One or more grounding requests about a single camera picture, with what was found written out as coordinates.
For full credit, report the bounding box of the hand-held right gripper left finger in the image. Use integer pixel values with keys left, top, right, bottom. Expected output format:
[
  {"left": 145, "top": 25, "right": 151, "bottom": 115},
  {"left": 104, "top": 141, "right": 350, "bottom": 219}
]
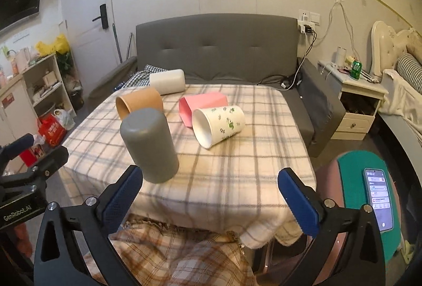
[{"left": 33, "top": 165, "right": 144, "bottom": 286}]

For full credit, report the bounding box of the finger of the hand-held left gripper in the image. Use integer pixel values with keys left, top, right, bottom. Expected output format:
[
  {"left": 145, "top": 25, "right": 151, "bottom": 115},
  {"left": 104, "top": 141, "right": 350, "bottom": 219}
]
[
  {"left": 0, "top": 145, "right": 69, "bottom": 189},
  {"left": 0, "top": 134, "right": 35, "bottom": 176}
]

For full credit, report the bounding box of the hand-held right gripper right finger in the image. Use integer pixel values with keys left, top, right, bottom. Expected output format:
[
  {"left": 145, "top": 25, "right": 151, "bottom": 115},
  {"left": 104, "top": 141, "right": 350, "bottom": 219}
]
[{"left": 277, "top": 168, "right": 386, "bottom": 286}]

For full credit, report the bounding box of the white cup with green print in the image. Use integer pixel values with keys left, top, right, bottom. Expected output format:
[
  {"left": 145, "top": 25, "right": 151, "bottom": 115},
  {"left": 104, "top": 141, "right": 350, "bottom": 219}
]
[{"left": 192, "top": 105, "right": 246, "bottom": 150}]

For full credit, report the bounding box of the grey cup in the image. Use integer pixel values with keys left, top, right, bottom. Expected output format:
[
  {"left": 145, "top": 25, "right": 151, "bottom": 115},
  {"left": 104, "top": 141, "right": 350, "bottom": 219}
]
[{"left": 119, "top": 108, "right": 179, "bottom": 184}]

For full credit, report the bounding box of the brown cup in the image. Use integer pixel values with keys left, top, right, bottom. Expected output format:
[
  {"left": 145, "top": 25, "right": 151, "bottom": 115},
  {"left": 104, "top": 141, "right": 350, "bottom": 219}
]
[{"left": 115, "top": 88, "right": 164, "bottom": 122}]

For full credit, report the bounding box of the pink cup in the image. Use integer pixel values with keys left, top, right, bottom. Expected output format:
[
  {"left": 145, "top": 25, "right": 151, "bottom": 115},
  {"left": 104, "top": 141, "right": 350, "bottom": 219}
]
[{"left": 179, "top": 92, "right": 229, "bottom": 127}]

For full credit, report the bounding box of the plain white cup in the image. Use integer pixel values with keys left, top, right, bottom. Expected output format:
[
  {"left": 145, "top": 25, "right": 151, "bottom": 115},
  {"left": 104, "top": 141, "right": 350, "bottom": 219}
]
[{"left": 149, "top": 69, "right": 186, "bottom": 95}]

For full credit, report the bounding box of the red box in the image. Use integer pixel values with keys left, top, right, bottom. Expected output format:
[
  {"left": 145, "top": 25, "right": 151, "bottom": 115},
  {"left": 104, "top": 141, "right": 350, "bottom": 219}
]
[{"left": 20, "top": 144, "right": 45, "bottom": 168}]

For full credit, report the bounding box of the red paper bag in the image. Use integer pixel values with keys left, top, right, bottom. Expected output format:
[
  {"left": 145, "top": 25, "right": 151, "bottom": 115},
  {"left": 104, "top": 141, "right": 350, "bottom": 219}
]
[{"left": 38, "top": 113, "right": 66, "bottom": 146}]

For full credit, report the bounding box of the white cabinet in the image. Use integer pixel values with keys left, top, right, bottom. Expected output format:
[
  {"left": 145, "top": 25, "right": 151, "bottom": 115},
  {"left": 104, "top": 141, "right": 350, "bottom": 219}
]
[{"left": 0, "top": 78, "right": 37, "bottom": 148}]

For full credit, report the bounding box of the white plastic bag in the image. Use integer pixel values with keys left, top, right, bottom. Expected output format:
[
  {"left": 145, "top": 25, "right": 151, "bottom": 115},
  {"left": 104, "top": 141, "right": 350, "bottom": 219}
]
[{"left": 54, "top": 109, "right": 76, "bottom": 130}]

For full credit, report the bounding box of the teal mat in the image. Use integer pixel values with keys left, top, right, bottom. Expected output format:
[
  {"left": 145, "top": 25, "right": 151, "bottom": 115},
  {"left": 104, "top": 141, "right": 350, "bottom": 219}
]
[{"left": 337, "top": 150, "right": 401, "bottom": 263}]

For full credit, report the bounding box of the cream plaid blanket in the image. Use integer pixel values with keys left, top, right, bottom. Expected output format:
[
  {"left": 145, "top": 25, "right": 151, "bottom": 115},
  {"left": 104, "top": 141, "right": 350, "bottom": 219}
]
[{"left": 61, "top": 84, "right": 317, "bottom": 249}]

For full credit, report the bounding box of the brown plaid blanket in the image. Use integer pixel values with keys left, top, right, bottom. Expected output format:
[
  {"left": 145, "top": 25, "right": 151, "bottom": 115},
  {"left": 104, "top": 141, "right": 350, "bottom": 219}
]
[{"left": 82, "top": 213, "right": 254, "bottom": 286}]

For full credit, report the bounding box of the smartphone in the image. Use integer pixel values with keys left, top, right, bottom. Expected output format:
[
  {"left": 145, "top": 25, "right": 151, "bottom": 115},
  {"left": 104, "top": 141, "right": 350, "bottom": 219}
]
[{"left": 363, "top": 168, "right": 394, "bottom": 234}]

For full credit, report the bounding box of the white open shelf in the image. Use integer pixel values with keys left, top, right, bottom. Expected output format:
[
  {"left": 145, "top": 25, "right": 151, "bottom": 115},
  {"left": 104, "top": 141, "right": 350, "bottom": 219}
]
[{"left": 20, "top": 53, "right": 78, "bottom": 128}]

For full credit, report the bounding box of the white nightstand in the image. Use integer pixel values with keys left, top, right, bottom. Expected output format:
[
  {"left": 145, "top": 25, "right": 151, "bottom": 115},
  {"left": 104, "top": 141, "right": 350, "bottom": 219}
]
[{"left": 318, "top": 60, "right": 390, "bottom": 141}]

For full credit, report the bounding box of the yellow plastic bag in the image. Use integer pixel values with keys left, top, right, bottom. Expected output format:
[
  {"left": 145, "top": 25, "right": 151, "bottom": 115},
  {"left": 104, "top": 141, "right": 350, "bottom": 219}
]
[{"left": 36, "top": 35, "right": 70, "bottom": 56}]

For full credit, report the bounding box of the blue checked cloth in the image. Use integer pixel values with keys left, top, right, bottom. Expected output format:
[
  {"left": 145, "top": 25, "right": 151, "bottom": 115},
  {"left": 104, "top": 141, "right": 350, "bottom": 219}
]
[{"left": 114, "top": 64, "right": 169, "bottom": 92}]

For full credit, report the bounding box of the white bed blanket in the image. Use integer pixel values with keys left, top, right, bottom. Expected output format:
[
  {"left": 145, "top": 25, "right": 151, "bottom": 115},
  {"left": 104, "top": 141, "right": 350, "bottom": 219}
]
[{"left": 379, "top": 70, "right": 422, "bottom": 135}]

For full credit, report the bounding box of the checked pillow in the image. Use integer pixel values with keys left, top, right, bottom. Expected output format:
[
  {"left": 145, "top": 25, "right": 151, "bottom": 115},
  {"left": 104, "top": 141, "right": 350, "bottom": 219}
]
[{"left": 396, "top": 53, "right": 422, "bottom": 93}]

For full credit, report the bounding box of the grey sofa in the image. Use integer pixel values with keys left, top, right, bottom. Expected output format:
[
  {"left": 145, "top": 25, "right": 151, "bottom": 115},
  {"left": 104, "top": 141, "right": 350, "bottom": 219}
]
[{"left": 89, "top": 13, "right": 347, "bottom": 158}]

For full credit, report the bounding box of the cream bed headboard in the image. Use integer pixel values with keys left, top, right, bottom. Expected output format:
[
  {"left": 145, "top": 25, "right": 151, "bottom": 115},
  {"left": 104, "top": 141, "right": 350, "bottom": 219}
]
[{"left": 371, "top": 20, "right": 422, "bottom": 75}]

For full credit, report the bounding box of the mop handle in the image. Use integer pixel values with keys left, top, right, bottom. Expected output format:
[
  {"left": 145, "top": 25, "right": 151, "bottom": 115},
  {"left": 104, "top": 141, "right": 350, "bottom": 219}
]
[{"left": 112, "top": 24, "right": 123, "bottom": 64}]

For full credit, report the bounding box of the black cable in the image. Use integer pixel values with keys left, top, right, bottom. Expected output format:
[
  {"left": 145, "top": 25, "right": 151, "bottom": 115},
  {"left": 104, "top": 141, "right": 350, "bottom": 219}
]
[{"left": 260, "top": 30, "right": 319, "bottom": 89}]

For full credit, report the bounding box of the black door lock handle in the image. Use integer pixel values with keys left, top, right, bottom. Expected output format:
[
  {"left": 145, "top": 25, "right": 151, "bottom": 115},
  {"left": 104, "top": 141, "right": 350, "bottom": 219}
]
[{"left": 93, "top": 4, "right": 108, "bottom": 30}]

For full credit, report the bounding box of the wall socket with chargers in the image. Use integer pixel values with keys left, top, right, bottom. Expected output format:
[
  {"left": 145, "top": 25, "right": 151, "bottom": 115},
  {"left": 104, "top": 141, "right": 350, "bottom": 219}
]
[{"left": 298, "top": 9, "right": 322, "bottom": 35}]

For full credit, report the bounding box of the white cable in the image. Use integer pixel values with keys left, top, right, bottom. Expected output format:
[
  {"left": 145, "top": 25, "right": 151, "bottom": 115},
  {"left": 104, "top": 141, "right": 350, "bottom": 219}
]
[{"left": 325, "top": 0, "right": 361, "bottom": 72}]

